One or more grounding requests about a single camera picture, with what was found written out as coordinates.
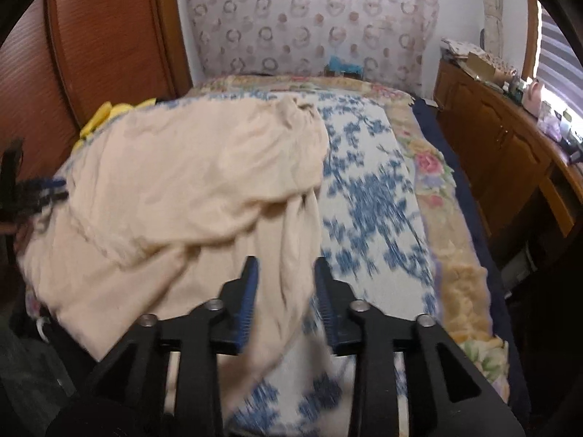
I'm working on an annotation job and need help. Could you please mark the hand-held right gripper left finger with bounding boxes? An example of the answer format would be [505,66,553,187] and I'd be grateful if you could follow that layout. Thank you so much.
[86,256,259,437]

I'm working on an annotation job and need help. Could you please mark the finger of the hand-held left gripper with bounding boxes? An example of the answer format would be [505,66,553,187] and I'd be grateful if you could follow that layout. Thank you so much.
[20,177,67,194]
[20,193,70,214]

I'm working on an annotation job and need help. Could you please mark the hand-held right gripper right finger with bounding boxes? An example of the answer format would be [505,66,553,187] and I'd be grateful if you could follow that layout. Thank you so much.
[314,259,524,437]

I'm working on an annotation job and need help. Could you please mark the beige printed t-shirt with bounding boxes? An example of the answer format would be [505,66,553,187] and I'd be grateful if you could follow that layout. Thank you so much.
[16,95,331,415]

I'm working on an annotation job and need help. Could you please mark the yellow plush toy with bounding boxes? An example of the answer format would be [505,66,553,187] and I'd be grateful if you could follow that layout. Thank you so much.
[73,100,158,151]

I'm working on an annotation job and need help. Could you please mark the blue floral white quilt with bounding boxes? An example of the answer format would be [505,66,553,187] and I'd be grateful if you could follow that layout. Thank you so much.
[59,91,438,437]

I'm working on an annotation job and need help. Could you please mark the yellow floral blanket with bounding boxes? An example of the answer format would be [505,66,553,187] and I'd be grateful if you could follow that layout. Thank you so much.
[184,75,508,378]

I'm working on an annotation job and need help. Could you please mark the wooden louvred wardrobe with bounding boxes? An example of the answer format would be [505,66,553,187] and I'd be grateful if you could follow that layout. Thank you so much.
[0,0,192,178]

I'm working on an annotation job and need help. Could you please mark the dark blue bed sheet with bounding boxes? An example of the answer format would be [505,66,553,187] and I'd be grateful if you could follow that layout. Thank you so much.
[412,95,531,401]

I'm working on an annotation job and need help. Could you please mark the wooden sideboard cabinet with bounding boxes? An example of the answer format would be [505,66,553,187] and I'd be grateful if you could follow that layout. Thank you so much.
[433,59,583,237]

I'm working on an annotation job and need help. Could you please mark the cardboard box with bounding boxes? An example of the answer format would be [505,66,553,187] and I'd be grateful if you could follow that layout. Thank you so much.
[465,52,497,80]

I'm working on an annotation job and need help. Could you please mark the pale purple bag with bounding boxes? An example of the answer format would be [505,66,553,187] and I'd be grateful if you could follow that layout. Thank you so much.
[537,111,563,139]

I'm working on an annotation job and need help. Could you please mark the folded floral cloth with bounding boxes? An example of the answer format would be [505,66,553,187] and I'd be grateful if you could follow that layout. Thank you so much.
[441,37,479,60]

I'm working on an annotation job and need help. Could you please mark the pink bottle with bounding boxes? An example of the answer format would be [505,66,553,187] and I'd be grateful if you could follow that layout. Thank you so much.
[524,79,545,110]

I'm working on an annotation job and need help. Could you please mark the striped window blind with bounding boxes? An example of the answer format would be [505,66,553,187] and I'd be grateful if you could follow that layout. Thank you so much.
[537,2,583,130]

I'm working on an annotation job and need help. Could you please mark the cream lace curtain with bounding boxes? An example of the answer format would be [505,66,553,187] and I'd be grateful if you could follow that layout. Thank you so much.
[460,0,504,53]

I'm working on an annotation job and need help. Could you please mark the ring-patterned wall cloth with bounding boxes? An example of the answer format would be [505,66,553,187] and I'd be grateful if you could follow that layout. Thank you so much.
[182,0,440,96]

